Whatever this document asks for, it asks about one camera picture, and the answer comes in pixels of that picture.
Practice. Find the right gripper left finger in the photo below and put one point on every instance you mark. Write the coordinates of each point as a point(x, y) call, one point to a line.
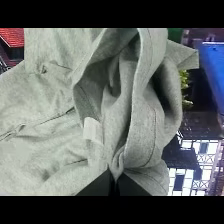
point(100, 186)

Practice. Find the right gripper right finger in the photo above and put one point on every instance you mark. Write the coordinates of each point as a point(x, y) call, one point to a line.
point(131, 187)

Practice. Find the grey garment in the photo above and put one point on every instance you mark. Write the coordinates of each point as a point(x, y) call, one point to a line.
point(50, 126)

